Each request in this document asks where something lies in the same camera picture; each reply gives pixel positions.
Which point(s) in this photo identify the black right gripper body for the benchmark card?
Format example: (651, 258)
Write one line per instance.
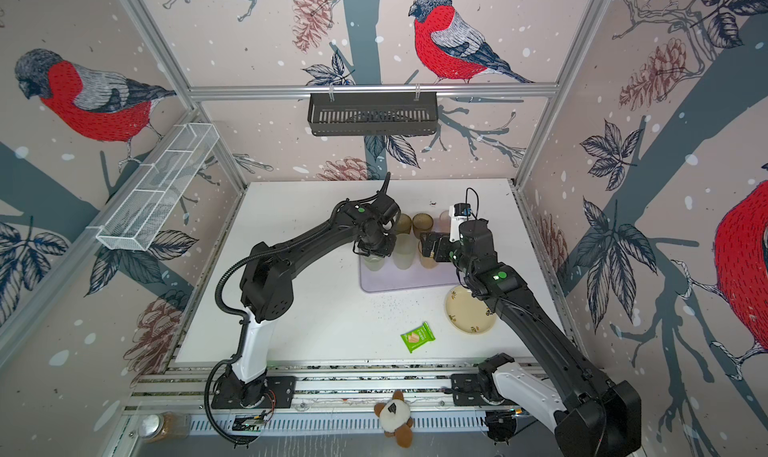
(448, 251)

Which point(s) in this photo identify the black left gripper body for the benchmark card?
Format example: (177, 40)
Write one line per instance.
(381, 243)

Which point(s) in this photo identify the brown tall glass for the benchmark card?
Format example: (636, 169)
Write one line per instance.
(422, 223)

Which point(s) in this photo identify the pink textured glass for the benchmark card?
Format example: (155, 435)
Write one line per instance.
(444, 222)

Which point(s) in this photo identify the pale green tall glass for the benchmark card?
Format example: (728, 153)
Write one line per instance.
(404, 252)

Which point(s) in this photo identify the light green textured glass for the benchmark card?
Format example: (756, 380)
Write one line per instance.
(373, 263)

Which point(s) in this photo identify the yellow clear glass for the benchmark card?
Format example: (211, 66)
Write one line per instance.
(403, 225)

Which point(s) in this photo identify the amber textured glass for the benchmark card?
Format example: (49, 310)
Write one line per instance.
(427, 262)

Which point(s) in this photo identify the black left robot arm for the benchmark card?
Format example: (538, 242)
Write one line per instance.
(259, 289)

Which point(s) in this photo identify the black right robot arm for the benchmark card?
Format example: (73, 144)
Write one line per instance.
(588, 413)

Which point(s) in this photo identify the lilac plastic tray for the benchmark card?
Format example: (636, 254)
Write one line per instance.
(390, 278)

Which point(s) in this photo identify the cream patterned plate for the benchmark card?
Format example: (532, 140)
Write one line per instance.
(466, 313)

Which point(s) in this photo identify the green snack packet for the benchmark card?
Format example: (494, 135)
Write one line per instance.
(418, 337)

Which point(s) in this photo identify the plush dog toy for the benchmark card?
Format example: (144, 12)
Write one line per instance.
(395, 419)

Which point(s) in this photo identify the jar with silver lid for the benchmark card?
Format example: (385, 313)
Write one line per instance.
(164, 426)

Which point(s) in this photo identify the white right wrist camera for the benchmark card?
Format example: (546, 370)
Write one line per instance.
(459, 213)

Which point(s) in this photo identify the black wall basket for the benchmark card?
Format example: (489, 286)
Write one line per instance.
(373, 114)

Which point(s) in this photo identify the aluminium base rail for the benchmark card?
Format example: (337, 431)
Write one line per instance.
(335, 388)

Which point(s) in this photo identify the white wire mesh basket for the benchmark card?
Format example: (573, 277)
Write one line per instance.
(140, 216)

